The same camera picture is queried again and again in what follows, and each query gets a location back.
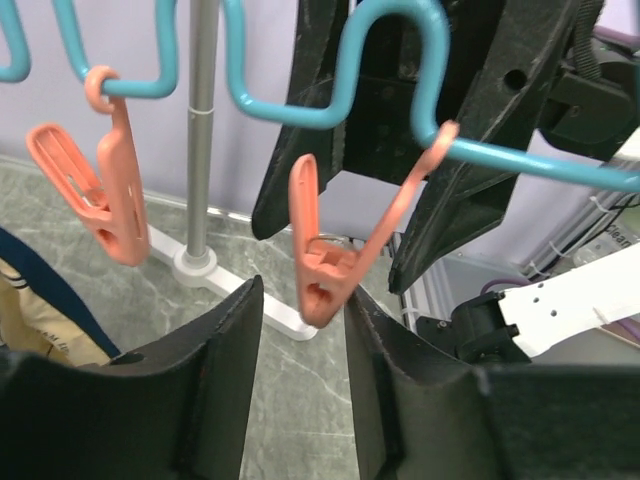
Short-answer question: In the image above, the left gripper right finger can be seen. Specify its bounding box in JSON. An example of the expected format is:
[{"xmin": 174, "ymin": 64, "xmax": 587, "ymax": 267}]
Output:
[{"xmin": 345, "ymin": 289, "xmax": 639, "ymax": 479}]

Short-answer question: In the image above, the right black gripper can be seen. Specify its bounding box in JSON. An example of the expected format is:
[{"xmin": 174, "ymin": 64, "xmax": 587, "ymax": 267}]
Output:
[{"xmin": 251, "ymin": 1, "xmax": 584, "ymax": 294}]

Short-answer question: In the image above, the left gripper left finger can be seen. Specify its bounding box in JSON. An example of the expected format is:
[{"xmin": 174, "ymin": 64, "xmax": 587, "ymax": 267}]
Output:
[{"xmin": 1, "ymin": 277, "xmax": 264, "ymax": 479}]

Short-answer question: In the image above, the beige underwear blue trim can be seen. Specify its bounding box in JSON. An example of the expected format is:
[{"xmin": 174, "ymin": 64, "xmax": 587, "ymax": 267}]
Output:
[{"xmin": 1, "ymin": 230, "xmax": 120, "ymax": 366}]

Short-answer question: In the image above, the salmon clothespin end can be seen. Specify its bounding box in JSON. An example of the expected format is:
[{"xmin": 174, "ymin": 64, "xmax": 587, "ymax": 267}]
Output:
[{"xmin": 288, "ymin": 121, "xmax": 459, "ymax": 329}]

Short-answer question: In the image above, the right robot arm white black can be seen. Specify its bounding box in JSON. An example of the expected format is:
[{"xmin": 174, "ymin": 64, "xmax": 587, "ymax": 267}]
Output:
[{"xmin": 252, "ymin": 1, "xmax": 636, "ymax": 320}]

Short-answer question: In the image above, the silver white clothes rack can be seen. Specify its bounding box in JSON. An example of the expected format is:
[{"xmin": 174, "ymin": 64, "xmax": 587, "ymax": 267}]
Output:
[{"xmin": 144, "ymin": 0, "xmax": 321, "ymax": 342}]

